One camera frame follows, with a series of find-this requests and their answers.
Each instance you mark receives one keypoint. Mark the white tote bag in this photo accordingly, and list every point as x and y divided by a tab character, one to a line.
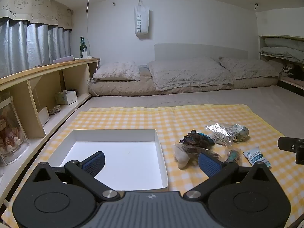
142	21

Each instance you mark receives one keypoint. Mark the pale flat box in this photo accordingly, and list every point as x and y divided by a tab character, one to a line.
63	59

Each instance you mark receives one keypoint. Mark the wooden shelf unit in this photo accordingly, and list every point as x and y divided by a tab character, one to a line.
35	92

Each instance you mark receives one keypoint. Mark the grey curtain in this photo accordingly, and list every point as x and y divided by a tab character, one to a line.
35	45

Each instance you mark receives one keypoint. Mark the beige crinkled pillow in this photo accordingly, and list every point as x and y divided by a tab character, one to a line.
249	67

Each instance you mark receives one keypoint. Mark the yellow checkered mat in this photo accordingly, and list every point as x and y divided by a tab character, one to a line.
142	121

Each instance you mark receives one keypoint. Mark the green glass bottle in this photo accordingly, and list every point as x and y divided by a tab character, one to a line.
83	47

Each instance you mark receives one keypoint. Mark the white cardboard box tray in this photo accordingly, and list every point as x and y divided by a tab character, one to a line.
123	161

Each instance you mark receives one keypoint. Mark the cream doodled valance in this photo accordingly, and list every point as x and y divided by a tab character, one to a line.
30	7

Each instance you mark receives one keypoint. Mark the white headboard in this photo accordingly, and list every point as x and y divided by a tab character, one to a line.
201	51

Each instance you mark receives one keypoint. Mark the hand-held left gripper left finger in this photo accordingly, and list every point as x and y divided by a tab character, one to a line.
93	164

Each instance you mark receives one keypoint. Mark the beige folded mattress pad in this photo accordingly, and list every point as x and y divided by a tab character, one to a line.
118	87

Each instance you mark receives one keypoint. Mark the dark knitted item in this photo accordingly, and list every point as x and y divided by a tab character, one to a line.
190	139

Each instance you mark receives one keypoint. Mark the white and blue sachet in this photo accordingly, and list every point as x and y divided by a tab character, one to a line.
255	155

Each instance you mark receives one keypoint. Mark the blue soft packet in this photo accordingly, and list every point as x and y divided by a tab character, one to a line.
209	139

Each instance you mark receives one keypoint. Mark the stack of folded grey bedding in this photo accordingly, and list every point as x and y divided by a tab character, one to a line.
280	47

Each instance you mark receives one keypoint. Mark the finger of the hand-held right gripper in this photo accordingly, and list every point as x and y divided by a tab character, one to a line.
286	143
300	155

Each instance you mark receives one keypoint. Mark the clear case with plush toys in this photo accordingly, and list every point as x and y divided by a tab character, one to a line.
10	133

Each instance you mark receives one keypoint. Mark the blue floral brocade pouch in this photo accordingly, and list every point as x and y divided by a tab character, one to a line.
241	133

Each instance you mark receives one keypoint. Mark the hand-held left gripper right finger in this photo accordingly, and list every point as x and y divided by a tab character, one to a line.
210	165

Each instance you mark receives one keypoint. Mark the white tissue box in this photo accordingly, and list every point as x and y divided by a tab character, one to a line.
66	97

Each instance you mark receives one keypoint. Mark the fluffy beige pillow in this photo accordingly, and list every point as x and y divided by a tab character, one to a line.
116	71

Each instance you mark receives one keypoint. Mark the white card on shelf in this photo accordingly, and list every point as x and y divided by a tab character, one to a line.
44	116

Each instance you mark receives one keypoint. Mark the small wrapped blue item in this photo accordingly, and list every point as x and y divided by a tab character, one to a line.
234	156

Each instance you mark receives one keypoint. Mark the wooden bedding shelf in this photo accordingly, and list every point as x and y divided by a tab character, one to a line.
292	83

